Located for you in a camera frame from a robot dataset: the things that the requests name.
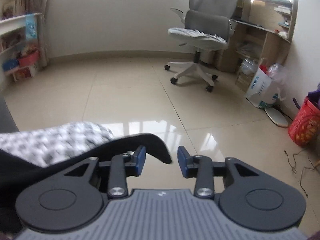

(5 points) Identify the black t-shirt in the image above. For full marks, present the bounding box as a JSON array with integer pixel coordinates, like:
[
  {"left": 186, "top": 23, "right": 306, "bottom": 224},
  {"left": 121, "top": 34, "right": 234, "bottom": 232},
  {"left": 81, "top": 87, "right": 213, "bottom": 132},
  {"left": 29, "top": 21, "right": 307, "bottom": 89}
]
[{"left": 1, "top": 133, "right": 172, "bottom": 235}]

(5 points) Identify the grey pebble-pattern quilt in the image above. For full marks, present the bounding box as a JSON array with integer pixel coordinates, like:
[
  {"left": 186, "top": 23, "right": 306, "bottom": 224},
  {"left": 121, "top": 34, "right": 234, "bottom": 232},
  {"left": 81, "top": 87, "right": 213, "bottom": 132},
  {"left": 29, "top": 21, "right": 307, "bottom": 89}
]
[{"left": 1, "top": 122, "right": 114, "bottom": 167}]

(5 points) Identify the white slipper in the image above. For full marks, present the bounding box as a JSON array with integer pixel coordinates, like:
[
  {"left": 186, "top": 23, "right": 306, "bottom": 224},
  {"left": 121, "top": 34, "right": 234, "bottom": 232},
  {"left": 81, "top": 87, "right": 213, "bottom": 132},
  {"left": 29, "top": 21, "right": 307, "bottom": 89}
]
[{"left": 264, "top": 107, "right": 289, "bottom": 128}]

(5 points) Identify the white blue paper bag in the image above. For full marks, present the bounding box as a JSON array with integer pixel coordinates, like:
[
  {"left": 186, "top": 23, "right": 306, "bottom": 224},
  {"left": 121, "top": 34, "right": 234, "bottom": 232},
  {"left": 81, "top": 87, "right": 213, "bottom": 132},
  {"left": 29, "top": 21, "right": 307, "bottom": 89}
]
[{"left": 245, "top": 63, "right": 287, "bottom": 109}]

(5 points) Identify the red printed bucket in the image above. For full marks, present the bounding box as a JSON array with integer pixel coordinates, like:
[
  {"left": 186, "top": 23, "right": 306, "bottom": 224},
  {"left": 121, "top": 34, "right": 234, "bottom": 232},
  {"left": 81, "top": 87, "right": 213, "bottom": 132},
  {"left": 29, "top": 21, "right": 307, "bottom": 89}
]
[{"left": 288, "top": 97, "right": 319, "bottom": 147}]

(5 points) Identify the grey mesh office chair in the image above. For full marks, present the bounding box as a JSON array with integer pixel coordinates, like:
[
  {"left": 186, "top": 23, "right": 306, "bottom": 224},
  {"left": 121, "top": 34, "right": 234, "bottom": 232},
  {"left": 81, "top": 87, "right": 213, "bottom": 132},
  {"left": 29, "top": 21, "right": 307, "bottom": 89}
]
[{"left": 164, "top": 0, "right": 238, "bottom": 93}]

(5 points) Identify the pink storage basket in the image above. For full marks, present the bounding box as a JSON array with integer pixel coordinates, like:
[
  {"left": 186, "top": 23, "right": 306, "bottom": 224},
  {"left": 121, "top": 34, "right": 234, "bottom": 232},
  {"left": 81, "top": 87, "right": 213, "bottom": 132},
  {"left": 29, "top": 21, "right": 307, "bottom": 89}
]
[{"left": 18, "top": 50, "right": 39, "bottom": 68}]

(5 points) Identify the wooden corner desk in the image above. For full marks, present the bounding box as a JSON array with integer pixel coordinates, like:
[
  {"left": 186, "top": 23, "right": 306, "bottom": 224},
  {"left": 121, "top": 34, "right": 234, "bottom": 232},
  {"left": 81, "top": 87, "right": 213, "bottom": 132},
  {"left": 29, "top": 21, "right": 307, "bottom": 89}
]
[{"left": 217, "top": 0, "right": 299, "bottom": 92}]

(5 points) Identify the white bookshelf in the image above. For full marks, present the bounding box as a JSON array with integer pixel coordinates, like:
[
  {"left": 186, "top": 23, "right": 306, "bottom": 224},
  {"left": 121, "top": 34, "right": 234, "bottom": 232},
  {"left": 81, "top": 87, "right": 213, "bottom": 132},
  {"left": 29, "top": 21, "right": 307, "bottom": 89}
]
[{"left": 1, "top": 13, "right": 43, "bottom": 92}]

